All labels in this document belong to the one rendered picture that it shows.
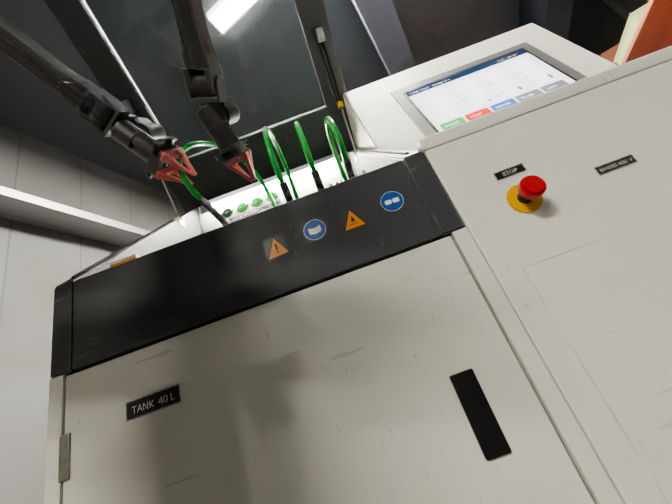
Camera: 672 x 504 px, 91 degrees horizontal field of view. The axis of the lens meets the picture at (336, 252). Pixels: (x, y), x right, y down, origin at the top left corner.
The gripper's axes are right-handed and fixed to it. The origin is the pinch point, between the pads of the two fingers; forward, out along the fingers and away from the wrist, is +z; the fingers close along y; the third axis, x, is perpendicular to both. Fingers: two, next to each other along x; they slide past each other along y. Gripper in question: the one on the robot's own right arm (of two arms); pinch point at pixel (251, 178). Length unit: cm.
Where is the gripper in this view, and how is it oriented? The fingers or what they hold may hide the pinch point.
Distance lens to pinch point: 92.0
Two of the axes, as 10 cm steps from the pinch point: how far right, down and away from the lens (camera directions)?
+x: -8.7, 4.2, 2.5
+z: 4.9, 8.0, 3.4
